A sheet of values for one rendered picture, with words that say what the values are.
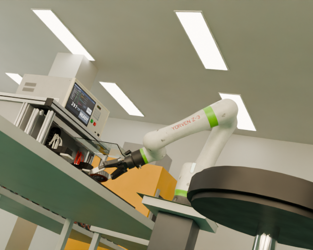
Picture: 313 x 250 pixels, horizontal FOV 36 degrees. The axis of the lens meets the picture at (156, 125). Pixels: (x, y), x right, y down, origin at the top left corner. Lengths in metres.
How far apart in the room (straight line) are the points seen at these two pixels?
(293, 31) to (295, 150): 3.12
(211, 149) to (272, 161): 5.44
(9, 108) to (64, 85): 0.33
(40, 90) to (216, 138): 1.06
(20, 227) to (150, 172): 1.87
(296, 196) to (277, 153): 7.26
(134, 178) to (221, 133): 3.93
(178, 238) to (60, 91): 1.10
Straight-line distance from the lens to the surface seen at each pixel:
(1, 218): 6.80
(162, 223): 2.34
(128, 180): 6.53
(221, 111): 2.52
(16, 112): 2.73
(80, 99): 2.84
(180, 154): 8.50
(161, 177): 6.42
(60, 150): 2.66
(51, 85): 2.86
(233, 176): 0.84
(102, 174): 2.63
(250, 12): 5.21
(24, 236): 6.83
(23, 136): 1.93
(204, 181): 0.88
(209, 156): 2.62
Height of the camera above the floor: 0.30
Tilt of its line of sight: 19 degrees up
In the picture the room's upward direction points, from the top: 18 degrees clockwise
